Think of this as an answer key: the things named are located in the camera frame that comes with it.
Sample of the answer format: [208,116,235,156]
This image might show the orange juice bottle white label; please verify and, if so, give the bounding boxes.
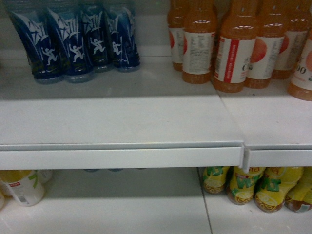
[182,0,217,84]

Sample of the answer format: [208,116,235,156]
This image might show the orange juice bottle red stripe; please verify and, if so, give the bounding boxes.
[213,0,258,93]

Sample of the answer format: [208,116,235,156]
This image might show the orange juice bottle far right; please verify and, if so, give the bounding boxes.
[287,30,312,101]

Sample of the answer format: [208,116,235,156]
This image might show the orange juice bottle peach label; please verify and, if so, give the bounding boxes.
[244,0,289,89]

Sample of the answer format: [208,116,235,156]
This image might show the blue sports drink bottle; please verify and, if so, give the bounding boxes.
[107,0,140,73]
[79,0,113,73]
[46,7,94,83]
[9,9,64,84]

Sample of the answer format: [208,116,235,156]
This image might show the lemon tea bottle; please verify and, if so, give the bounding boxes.
[285,167,312,213]
[226,166,265,205]
[254,166,304,213]
[202,166,230,194]

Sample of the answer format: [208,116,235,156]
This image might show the white upper shelf board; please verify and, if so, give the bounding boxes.
[0,57,244,170]

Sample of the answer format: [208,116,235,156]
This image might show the lemon tea bottle right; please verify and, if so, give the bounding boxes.
[285,167,312,213]

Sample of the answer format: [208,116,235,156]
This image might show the white yellow drink bottle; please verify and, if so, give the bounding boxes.
[0,170,45,207]

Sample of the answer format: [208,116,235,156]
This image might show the orange juice bottle back right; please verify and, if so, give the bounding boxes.
[271,0,312,79]

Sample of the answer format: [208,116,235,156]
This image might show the white upper right shelf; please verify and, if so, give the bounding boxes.
[218,79,312,170]

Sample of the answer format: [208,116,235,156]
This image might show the orange juice bottle back left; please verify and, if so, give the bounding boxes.
[167,0,190,71]

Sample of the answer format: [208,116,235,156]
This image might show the lemon tea bottle left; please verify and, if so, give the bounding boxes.
[202,166,230,194]

